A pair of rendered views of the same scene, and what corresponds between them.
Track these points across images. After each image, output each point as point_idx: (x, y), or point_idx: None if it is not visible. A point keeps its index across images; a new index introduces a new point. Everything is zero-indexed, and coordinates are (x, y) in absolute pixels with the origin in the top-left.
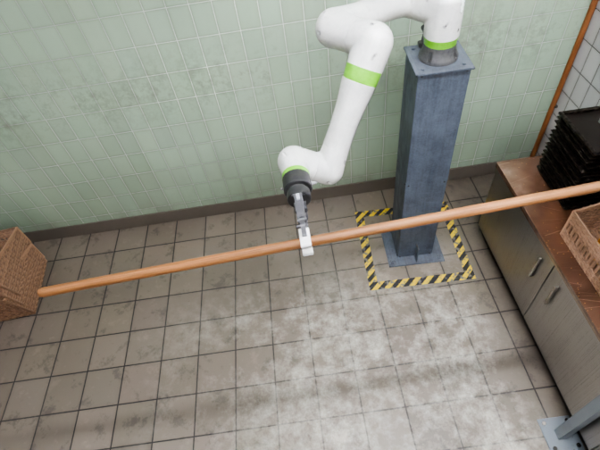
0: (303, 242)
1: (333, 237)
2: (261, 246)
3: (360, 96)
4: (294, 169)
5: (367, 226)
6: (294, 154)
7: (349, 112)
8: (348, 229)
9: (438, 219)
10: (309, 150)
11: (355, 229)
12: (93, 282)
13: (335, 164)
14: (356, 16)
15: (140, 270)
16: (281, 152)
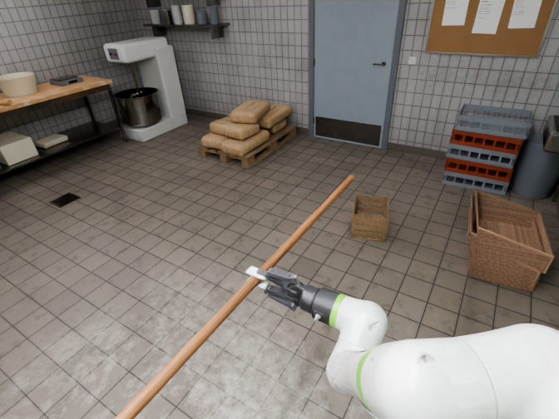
0: (254, 268)
1: (239, 289)
2: (279, 251)
3: (354, 363)
4: (336, 298)
5: (220, 313)
6: (359, 307)
7: (354, 357)
8: (232, 301)
9: (159, 372)
10: (366, 336)
11: (226, 304)
12: (336, 189)
13: (333, 361)
14: (502, 372)
15: (324, 203)
16: (375, 303)
